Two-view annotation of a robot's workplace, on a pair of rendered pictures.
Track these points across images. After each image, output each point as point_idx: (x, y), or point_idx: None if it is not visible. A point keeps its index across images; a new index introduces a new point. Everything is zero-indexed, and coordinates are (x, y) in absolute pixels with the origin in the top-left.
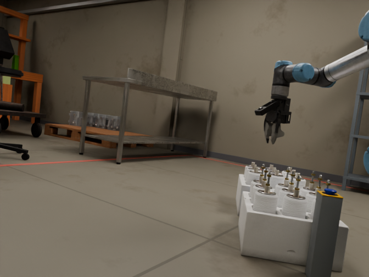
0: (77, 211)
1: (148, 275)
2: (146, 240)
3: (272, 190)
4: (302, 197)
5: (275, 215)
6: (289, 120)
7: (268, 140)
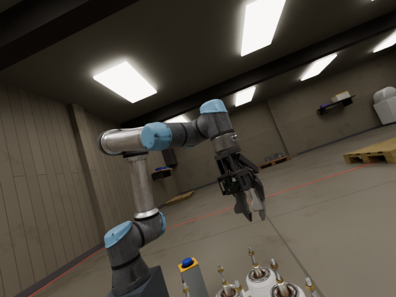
0: None
1: (291, 258)
2: (352, 271)
3: (268, 296)
4: (220, 295)
5: (247, 293)
6: (221, 191)
7: (260, 215)
